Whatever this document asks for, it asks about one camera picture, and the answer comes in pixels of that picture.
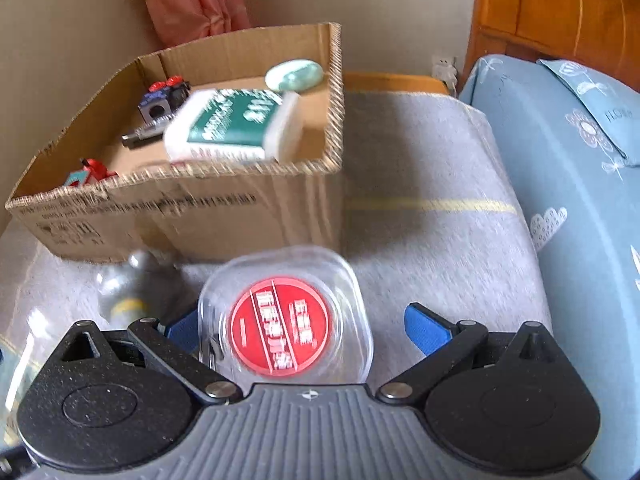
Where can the dark blue toy train car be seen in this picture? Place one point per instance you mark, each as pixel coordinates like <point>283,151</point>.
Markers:
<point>162,102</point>

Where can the yellow capsule bottle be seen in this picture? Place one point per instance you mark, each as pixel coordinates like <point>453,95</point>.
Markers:
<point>130,285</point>

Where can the wooden bed headboard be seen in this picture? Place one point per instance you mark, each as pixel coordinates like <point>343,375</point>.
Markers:
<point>550,5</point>

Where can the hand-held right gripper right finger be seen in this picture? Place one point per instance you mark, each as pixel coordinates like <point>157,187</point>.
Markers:
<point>425,325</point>

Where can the red wooden toy locomotive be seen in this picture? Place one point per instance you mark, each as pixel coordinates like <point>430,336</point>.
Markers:
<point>95,170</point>

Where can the pink patterned curtain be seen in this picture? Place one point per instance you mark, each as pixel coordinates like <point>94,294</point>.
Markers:
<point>190,5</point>

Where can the striped grey and teal blanket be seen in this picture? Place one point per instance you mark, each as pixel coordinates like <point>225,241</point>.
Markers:
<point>425,260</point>

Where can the cardboard box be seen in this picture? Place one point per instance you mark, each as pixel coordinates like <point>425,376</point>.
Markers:
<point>200,220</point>

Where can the light blue soap bar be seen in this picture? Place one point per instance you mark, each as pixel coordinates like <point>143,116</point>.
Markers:
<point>294,75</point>

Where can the blue floral pillow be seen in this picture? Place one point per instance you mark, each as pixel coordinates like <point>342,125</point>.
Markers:
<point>600,105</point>

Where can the white cotton swab box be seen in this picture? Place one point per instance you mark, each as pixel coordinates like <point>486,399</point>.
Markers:
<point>235,122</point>

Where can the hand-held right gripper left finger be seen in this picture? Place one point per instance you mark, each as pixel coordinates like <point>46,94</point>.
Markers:
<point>181,329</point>

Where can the clear container with red label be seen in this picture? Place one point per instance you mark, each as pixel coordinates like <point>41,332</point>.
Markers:
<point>280,325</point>

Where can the white wall socket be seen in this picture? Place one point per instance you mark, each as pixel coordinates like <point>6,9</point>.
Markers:
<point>445,71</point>

